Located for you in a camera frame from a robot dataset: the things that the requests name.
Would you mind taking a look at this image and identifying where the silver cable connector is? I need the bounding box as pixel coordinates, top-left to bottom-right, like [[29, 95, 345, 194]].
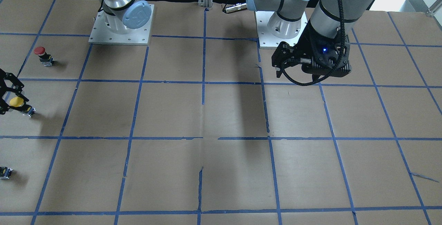
[[222, 3, 247, 14]]

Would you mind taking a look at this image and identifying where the yellow push button switch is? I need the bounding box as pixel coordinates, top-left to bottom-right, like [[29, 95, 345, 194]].
[[9, 96, 35, 117]]

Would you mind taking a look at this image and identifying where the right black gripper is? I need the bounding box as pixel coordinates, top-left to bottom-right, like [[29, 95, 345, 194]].
[[0, 69, 29, 115]]

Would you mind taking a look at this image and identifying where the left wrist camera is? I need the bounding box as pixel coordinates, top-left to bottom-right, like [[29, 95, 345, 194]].
[[312, 38, 342, 64]]

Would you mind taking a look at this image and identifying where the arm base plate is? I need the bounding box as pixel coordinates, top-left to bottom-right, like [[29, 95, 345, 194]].
[[255, 11, 308, 49], [88, 4, 155, 46]]

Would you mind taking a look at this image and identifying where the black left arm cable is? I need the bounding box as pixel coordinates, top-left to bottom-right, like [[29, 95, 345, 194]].
[[280, 0, 347, 87]]

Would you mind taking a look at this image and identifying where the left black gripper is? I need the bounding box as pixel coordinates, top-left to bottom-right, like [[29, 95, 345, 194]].
[[271, 22, 342, 79]]

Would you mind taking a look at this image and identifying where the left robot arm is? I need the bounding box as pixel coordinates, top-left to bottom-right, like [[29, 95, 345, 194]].
[[246, 0, 374, 86]]

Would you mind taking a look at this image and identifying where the red push button switch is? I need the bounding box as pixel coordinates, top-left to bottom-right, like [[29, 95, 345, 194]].
[[33, 46, 54, 67]]

